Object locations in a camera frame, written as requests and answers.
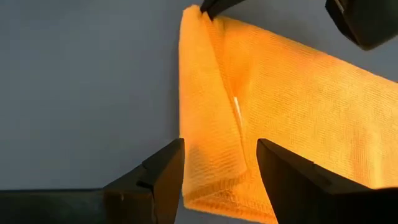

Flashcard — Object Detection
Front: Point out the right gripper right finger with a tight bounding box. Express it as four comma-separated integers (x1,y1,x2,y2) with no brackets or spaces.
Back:
256,138,374,224

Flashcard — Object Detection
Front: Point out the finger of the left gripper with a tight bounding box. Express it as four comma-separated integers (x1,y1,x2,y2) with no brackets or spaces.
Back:
324,0,398,51
200,0,247,21

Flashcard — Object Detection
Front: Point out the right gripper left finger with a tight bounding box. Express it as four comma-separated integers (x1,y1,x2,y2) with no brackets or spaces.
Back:
102,138,186,224

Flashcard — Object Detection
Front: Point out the orange towel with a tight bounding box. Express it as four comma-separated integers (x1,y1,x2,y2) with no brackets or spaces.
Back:
178,4,398,224

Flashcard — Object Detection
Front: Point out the grey-blue table mat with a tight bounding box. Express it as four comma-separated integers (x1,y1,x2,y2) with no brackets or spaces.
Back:
0,0,398,224

